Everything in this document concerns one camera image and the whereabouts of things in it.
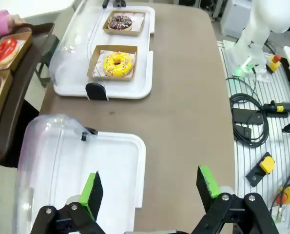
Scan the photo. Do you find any cardboard box of chocolate donut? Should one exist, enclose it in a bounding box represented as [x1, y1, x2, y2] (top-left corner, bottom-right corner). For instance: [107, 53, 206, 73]
[0, 69, 13, 127]

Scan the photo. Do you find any cardboard box of yellow donut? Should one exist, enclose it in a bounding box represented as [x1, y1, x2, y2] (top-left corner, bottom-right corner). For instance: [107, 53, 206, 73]
[87, 44, 138, 82]

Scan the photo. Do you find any yellow sprinkled donut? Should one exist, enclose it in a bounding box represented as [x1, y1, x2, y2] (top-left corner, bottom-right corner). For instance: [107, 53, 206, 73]
[102, 51, 133, 78]

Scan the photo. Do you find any printed liner under dark sprinkled donut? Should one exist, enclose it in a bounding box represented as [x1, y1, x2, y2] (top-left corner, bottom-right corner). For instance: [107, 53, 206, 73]
[131, 13, 145, 32]

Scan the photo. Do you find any printed liner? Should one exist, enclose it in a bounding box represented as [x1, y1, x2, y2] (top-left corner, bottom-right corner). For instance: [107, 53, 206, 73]
[131, 13, 145, 32]
[0, 36, 26, 70]
[92, 50, 137, 78]

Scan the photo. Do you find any slotted aluminium base plate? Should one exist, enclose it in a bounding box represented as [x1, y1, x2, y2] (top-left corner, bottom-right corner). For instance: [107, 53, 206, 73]
[217, 40, 290, 234]

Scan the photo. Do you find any printed liner under yellow donut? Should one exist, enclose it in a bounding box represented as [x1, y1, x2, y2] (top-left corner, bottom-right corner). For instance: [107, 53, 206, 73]
[92, 50, 137, 78]

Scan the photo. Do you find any yellow emergency stop red button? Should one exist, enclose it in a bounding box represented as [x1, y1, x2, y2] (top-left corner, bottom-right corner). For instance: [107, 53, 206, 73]
[276, 184, 290, 208]
[266, 54, 282, 73]

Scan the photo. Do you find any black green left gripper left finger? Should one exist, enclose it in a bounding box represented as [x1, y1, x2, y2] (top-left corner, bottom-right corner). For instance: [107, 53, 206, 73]
[31, 170, 104, 234]

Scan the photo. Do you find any yellow button on black plate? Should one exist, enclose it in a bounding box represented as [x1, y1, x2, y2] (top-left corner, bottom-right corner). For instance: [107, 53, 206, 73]
[246, 152, 276, 188]

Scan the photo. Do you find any dark donut with coloured sprinkles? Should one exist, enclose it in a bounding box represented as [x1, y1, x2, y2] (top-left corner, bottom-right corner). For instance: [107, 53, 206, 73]
[107, 15, 133, 31]

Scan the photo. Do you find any white display case tray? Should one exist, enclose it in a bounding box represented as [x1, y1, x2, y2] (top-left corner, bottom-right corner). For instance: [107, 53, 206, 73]
[25, 131, 147, 234]
[53, 6, 155, 99]

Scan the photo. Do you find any black cable bundle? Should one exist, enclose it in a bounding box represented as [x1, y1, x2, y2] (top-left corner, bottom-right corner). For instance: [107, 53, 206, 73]
[229, 77, 270, 148]

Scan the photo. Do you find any flat black plate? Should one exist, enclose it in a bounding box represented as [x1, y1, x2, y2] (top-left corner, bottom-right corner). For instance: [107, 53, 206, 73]
[232, 107, 264, 125]

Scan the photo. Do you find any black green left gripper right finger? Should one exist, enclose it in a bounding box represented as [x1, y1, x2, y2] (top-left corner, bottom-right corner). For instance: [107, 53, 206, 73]
[191, 165, 279, 234]

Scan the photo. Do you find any black handheld enabling switch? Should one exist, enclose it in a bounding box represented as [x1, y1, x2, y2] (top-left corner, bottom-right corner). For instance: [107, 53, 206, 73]
[263, 99, 290, 116]

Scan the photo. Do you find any dark green metal frame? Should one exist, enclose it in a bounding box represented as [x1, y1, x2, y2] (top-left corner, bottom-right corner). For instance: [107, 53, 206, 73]
[35, 34, 60, 88]

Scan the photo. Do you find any black serving tray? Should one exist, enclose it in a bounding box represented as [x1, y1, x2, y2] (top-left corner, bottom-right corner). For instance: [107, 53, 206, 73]
[0, 22, 56, 168]

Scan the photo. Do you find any cardboard box of red donut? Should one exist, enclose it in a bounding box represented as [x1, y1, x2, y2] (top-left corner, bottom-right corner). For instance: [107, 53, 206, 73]
[0, 27, 33, 72]

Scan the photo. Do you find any cardboard box of sprinkled dark donut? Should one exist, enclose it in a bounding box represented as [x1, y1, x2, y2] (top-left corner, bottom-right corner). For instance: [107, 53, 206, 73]
[103, 10, 146, 38]

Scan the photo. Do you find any person's left hand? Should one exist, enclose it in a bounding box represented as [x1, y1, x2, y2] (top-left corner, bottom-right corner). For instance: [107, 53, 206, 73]
[7, 14, 27, 28]

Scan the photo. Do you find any white table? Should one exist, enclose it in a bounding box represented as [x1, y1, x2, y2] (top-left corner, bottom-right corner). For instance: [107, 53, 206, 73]
[0, 0, 83, 20]

